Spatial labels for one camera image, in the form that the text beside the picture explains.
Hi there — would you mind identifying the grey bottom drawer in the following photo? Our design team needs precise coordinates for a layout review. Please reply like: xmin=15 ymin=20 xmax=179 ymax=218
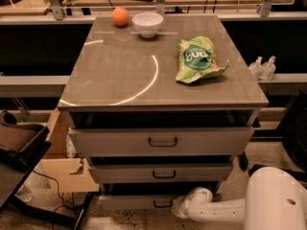
xmin=99 ymin=181 xmax=220 ymax=210

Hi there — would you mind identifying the grey middle drawer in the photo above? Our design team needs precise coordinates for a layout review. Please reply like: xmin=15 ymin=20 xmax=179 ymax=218
xmin=89 ymin=155 xmax=233 ymax=184

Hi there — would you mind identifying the clear pump bottle left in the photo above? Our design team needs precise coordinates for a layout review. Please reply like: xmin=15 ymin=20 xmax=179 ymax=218
xmin=248 ymin=57 xmax=262 ymax=80

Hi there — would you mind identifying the orange fruit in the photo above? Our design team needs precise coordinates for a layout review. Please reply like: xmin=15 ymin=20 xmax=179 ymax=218
xmin=111 ymin=7 xmax=130 ymax=27

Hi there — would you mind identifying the white bowl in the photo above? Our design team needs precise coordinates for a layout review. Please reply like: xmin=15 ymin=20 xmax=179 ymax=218
xmin=132 ymin=12 xmax=163 ymax=38

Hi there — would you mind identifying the black tray cart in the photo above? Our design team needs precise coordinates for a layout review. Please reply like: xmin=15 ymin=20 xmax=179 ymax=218
xmin=0 ymin=110 xmax=93 ymax=230

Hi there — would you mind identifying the grey drawer cabinet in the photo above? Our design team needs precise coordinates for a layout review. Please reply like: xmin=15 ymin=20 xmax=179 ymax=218
xmin=57 ymin=14 xmax=270 ymax=196

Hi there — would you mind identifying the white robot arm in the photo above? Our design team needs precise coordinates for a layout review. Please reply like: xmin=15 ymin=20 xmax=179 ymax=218
xmin=172 ymin=167 xmax=307 ymax=230

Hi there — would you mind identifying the green chip bag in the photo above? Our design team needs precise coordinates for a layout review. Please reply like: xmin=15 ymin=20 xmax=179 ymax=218
xmin=176 ymin=36 xmax=228 ymax=84

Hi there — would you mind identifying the white foam-padded gripper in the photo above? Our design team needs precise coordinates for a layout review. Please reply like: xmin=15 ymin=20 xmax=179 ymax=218
xmin=171 ymin=187 xmax=213 ymax=219

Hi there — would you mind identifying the grey drawer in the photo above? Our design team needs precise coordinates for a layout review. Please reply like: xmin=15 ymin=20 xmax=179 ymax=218
xmin=99 ymin=181 xmax=220 ymax=210
xmin=89 ymin=155 xmax=233 ymax=184
xmin=67 ymin=109 xmax=257 ymax=157

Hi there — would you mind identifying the clear pump bottle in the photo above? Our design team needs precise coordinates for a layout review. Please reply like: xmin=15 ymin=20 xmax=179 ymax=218
xmin=259 ymin=56 xmax=276 ymax=81
xmin=248 ymin=57 xmax=262 ymax=80

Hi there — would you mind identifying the black office chair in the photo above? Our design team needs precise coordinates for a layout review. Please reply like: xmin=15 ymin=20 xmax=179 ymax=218
xmin=251 ymin=84 xmax=307 ymax=182

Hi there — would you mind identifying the grey top drawer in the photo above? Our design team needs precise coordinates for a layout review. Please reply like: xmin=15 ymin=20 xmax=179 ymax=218
xmin=67 ymin=109 xmax=257 ymax=157

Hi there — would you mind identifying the clear pump bottle right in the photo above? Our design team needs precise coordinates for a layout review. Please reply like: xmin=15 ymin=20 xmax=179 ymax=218
xmin=259 ymin=56 xmax=276 ymax=81

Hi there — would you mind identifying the cardboard box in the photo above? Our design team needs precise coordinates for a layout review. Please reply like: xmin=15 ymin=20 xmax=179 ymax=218
xmin=41 ymin=108 xmax=99 ymax=193

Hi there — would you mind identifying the black floor cable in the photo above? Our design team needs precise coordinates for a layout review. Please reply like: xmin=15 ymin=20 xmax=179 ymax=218
xmin=32 ymin=168 xmax=84 ymax=230

